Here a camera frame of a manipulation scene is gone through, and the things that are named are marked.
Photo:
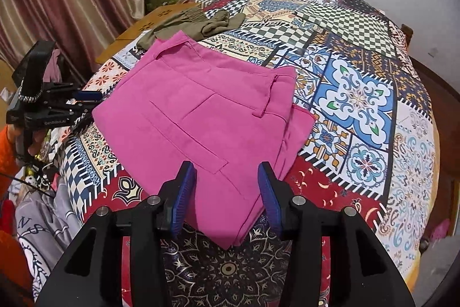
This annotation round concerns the patchwork printed blanket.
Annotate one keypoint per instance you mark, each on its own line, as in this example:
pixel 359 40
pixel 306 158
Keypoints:
pixel 352 105

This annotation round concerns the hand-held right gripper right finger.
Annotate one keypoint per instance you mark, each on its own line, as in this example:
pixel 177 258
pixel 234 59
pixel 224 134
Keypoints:
pixel 269 199

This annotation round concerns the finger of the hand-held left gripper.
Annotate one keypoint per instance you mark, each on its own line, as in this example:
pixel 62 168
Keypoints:
pixel 82 116
pixel 86 95

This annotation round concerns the pink shoe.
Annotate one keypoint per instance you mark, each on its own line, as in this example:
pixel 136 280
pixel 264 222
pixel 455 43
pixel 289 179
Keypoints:
pixel 440 229

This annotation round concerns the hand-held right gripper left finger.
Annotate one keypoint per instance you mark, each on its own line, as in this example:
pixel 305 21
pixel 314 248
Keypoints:
pixel 183 199

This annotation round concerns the person's left forearm orange sleeve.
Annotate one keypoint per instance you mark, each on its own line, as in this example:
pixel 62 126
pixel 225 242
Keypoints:
pixel 9 163

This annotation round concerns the grey printed cloth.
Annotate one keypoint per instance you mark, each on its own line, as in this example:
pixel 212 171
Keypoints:
pixel 43 228

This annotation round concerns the olive garment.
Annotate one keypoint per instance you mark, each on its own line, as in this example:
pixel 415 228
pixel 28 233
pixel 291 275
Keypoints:
pixel 187 24

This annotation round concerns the person's left hand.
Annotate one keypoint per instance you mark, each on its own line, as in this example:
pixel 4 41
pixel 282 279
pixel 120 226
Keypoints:
pixel 36 143

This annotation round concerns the wooden bed post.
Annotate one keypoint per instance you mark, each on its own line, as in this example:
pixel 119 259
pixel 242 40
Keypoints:
pixel 406 35

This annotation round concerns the pink pants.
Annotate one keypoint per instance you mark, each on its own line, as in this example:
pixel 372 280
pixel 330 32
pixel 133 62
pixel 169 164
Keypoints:
pixel 201 112

